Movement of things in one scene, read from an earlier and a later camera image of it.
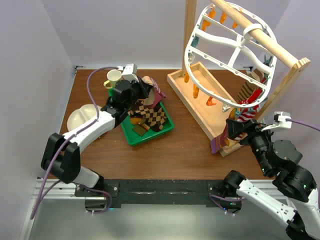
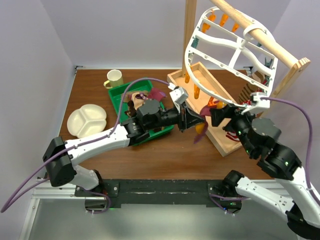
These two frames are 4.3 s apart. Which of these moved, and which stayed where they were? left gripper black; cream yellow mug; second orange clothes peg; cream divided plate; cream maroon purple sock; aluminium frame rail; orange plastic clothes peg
Moved: left gripper black; cream maroon purple sock
Stayed: aluminium frame rail; second orange clothes peg; cream yellow mug; cream divided plate; orange plastic clothes peg
